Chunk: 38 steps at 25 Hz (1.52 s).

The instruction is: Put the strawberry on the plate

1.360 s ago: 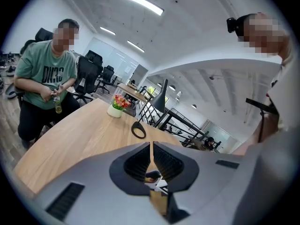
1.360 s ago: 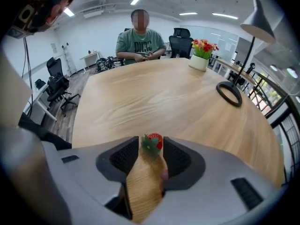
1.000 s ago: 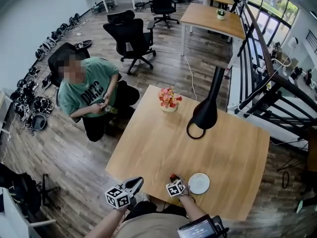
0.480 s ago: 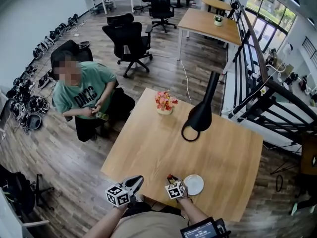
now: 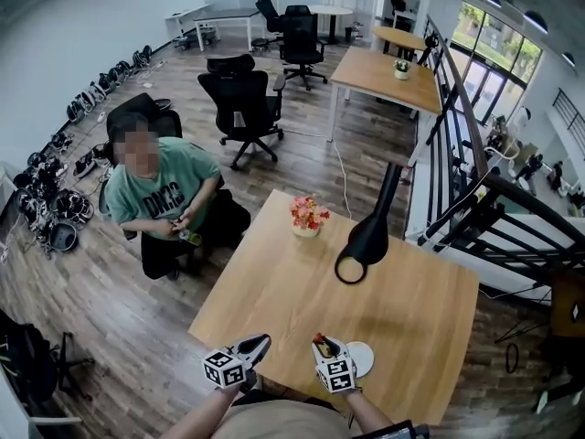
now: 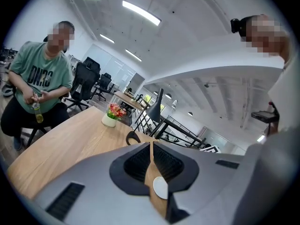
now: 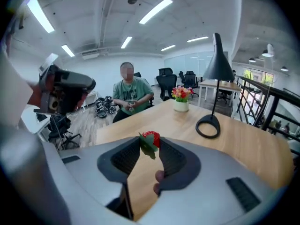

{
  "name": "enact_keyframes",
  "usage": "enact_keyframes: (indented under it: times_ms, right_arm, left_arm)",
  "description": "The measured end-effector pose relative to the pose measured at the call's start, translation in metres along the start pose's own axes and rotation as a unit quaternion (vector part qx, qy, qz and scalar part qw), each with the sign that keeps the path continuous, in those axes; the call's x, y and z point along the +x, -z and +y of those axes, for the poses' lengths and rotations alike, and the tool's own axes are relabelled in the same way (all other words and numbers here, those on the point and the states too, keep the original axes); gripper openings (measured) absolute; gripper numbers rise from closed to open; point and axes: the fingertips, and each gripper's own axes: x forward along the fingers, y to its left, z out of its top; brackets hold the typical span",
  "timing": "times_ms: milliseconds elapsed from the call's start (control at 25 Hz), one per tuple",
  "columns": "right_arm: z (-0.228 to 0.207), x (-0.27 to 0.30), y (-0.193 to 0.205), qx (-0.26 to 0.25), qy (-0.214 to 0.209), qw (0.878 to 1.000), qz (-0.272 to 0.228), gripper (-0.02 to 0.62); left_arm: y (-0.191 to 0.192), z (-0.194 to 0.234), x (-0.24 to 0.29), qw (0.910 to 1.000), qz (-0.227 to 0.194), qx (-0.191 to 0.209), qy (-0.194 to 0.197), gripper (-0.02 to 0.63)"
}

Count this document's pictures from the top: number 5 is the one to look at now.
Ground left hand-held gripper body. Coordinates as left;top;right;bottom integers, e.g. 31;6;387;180
201;345;261;393

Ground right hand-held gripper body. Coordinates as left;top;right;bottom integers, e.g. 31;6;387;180
315;356;357;395

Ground small white plate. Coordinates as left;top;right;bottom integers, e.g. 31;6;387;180
344;341;376;380

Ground person's left forearm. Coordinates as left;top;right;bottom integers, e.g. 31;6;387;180
158;383;244;439

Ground person's right forearm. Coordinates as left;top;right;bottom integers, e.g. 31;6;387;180
348;388;396;434

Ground person's torso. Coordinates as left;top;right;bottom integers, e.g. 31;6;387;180
213;397;367;439

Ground black desk lamp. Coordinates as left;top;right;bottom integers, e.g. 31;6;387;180
334;162;404;285
416;34;441;69

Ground pink flowers in white pot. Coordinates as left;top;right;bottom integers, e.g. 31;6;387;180
288;194;332;239

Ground black bag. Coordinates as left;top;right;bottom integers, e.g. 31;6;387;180
0;310;59;407

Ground row of black headsets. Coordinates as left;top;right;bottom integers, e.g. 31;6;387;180
10;43;154;259

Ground small dark wooden table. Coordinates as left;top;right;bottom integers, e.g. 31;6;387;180
549;266;585;338

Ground black stair railing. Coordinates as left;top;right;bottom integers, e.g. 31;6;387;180
421;13;585;293

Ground wooden table white legs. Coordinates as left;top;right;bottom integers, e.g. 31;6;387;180
329;45;444;144

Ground white robot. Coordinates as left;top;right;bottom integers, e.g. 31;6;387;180
508;106;534;136

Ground round wooden table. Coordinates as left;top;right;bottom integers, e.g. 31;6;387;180
370;26;429;59

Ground grey desk white legs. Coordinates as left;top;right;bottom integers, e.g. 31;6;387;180
192;7;262;54

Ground black balcony railing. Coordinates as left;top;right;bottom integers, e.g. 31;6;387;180
551;86;585;146

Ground round white table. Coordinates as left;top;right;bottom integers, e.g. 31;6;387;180
307;4;355;46

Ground black cable ring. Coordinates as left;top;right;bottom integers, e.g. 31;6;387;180
504;342;521;375

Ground white floor cable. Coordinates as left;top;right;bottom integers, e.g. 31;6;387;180
330;139;354;220

